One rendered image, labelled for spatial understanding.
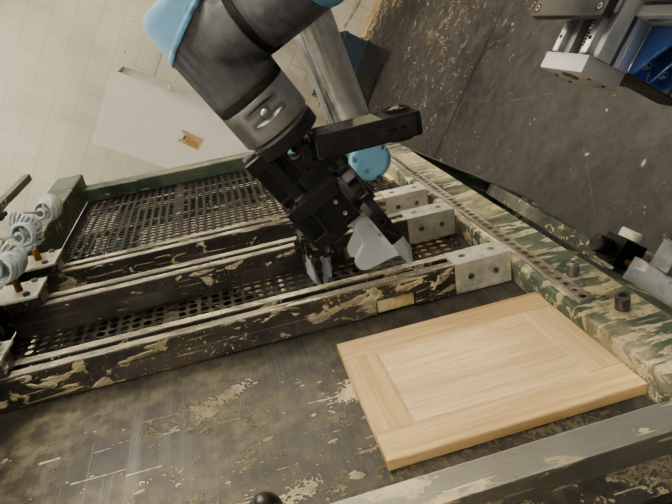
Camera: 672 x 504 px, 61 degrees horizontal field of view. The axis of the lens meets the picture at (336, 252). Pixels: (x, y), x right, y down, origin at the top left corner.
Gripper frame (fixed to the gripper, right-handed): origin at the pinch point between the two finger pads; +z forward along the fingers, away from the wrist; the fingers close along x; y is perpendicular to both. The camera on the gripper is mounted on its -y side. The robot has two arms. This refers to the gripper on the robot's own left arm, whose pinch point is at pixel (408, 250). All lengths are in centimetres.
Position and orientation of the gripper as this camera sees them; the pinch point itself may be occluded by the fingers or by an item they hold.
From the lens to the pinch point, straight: 65.7
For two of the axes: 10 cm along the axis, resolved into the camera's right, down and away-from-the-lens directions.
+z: 6.1, 6.7, 4.3
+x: 2.2, 3.8, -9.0
